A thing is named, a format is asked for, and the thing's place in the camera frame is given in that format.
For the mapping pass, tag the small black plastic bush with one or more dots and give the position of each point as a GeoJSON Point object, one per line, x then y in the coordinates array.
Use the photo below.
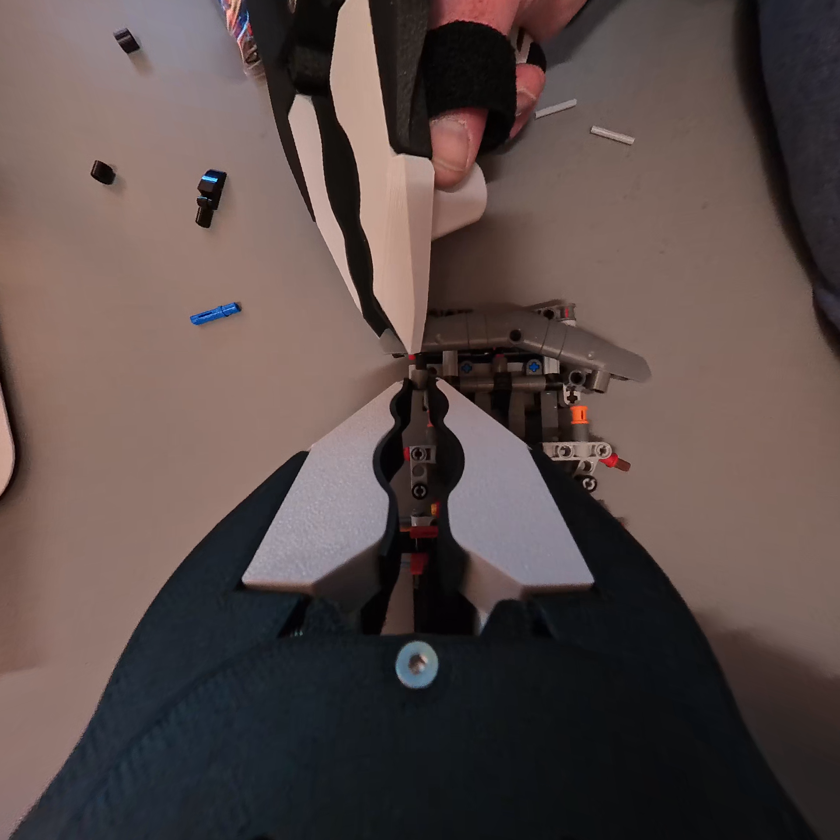
{"type": "Point", "coordinates": [125, 40]}
{"type": "Point", "coordinates": [103, 172]}

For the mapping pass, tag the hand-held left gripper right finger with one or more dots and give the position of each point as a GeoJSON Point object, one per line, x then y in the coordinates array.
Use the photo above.
{"type": "Point", "coordinates": [518, 512]}

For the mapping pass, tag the light grey plastic axle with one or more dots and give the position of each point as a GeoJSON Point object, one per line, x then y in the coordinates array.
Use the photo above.
{"type": "Point", "coordinates": [556, 109]}
{"type": "Point", "coordinates": [612, 134]}

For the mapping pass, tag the grey toy brick vehicle model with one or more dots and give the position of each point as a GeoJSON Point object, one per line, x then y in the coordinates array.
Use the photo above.
{"type": "Point", "coordinates": [525, 334]}

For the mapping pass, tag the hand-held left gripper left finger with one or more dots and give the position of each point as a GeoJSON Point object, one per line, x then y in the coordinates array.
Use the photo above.
{"type": "Point", "coordinates": [315, 512]}

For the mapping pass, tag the blue plastic connector pin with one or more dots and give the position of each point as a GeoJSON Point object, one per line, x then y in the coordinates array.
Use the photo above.
{"type": "Point", "coordinates": [215, 315]}

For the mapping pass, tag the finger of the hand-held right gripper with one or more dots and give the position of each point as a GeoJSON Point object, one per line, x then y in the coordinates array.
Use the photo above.
{"type": "Point", "coordinates": [407, 229]}
{"type": "Point", "coordinates": [325, 190]}

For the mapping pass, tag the person's blue jeans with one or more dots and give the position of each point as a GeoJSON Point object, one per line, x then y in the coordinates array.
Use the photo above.
{"type": "Point", "coordinates": [807, 131]}

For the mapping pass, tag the glossy black connector piece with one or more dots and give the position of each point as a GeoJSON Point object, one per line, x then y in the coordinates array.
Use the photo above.
{"type": "Point", "coordinates": [211, 190]}

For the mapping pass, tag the person's right hand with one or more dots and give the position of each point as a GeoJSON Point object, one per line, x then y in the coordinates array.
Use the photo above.
{"type": "Point", "coordinates": [459, 151]}

